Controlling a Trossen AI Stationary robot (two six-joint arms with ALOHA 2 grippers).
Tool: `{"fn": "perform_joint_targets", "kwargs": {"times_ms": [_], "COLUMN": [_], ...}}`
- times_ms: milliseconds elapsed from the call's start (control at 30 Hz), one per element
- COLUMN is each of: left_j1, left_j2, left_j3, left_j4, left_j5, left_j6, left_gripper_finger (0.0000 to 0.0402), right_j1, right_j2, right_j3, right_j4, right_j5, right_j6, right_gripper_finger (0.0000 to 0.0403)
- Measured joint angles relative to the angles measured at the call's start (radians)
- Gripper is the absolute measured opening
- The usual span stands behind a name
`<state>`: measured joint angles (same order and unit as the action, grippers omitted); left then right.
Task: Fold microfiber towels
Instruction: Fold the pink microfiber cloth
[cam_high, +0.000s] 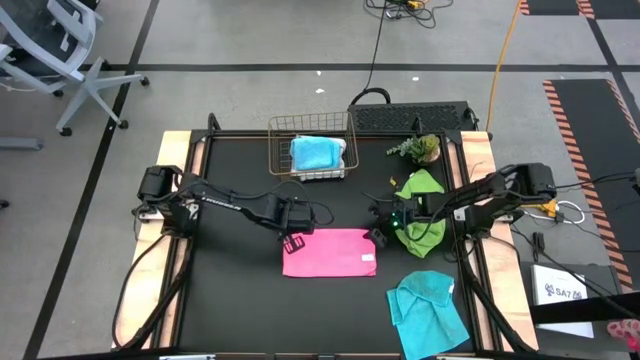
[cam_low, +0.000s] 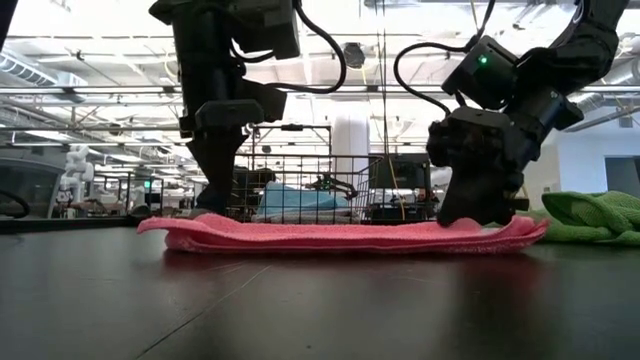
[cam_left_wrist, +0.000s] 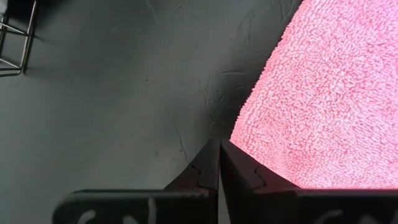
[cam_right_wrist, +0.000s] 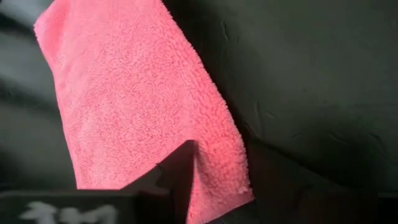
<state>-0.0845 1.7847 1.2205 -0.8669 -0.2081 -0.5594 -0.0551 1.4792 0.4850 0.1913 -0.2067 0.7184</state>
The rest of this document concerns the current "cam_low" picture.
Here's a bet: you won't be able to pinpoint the black hanging cable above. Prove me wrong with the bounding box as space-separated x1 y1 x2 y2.
377 0 390 156

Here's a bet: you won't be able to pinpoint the white background robot figure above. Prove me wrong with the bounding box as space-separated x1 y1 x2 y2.
58 144 96 204

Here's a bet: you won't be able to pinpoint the black background monitor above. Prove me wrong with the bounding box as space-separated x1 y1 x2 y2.
369 152 434 224

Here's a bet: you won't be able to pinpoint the green microfiber towel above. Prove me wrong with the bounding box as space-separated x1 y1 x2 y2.
517 190 640 246

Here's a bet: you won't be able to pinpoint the pink microfiber towel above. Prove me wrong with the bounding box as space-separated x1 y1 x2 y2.
137 213 550 256

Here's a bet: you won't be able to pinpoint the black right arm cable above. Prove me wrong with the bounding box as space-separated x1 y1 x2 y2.
393 0 497 117

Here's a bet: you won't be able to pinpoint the dark gray wall panel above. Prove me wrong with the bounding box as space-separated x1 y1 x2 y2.
604 155 640 197

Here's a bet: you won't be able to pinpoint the black table frame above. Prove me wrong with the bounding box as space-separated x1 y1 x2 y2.
0 215 151 234

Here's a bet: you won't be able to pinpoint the black curved cable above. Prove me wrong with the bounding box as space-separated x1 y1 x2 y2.
0 188 31 220

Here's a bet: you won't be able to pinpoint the white round column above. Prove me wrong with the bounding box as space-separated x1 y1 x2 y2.
332 114 371 191

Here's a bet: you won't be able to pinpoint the black hanging fixture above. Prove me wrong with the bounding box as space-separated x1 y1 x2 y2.
343 42 367 70

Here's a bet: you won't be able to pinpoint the silver ventilation duct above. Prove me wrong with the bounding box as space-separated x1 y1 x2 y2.
569 59 640 117

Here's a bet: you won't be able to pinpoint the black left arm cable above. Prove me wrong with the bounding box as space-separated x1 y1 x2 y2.
229 0 348 95

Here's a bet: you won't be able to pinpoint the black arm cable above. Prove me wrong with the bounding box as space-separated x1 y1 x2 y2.
393 0 497 117
229 0 348 95

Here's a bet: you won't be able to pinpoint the gold wire basket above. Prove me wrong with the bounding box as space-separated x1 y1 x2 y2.
227 153 384 225

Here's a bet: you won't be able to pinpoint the gray ventilation duct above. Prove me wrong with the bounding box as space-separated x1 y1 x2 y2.
0 52 87 104

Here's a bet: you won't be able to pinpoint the light blue microfiber towel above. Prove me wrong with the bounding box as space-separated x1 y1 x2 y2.
257 180 351 216

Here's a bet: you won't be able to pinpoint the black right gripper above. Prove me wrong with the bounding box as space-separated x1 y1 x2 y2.
427 107 541 227

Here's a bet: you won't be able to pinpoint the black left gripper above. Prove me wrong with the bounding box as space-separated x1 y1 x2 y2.
172 49 289 216

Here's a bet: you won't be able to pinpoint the dark gray rounded panel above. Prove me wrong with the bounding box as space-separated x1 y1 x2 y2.
0 158 65 220

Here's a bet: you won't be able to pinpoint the black background frame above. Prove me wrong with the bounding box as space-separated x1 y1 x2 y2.
249 123 334 157

